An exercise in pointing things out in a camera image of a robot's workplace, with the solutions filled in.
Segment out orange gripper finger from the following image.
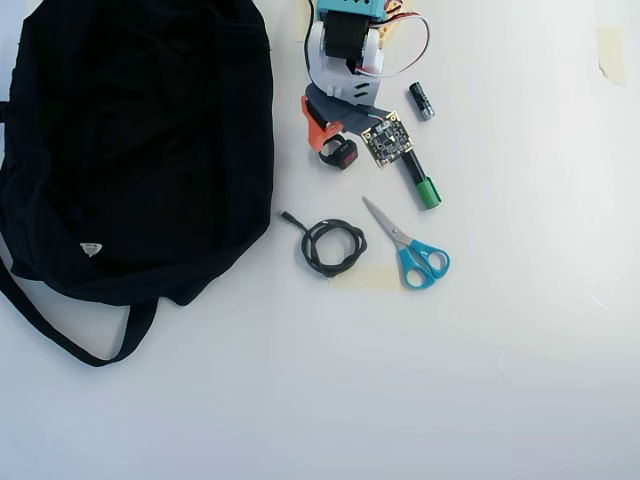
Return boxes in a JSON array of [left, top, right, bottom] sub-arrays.
[[299, 94, 347, 154]]

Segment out white gripper body with motor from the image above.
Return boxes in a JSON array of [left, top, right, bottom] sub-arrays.
[[302, 10, 387, 109]]

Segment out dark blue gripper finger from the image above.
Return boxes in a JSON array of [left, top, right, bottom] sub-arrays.
[[303, 82, 354, 135]]

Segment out black AXA bike light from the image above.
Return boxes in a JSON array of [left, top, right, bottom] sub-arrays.
[[317, 134, 361, 171]]

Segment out black fabric bag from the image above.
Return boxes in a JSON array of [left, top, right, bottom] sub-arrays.
[[0, 0, 278, 369]]

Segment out black cylindrical battery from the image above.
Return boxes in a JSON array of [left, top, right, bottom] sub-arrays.
[[408, 81, 438, 122]]

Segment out black marker with green cap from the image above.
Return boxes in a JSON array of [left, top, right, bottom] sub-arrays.
[[397, 149, 444, 212]]

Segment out camera circuit board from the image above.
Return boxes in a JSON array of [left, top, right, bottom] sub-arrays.
[[359, 110, 418, 172]]

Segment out white and red arm wire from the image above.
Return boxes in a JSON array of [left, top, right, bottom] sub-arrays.
[[349, 0, 432, 79]]

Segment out black coiled USB cable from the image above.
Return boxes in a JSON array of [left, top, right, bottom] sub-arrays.
[[278, 209, 371, 280]]

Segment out blue-handled scissors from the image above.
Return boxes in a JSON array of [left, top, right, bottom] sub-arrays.
[[361, 195, 452, 291]]

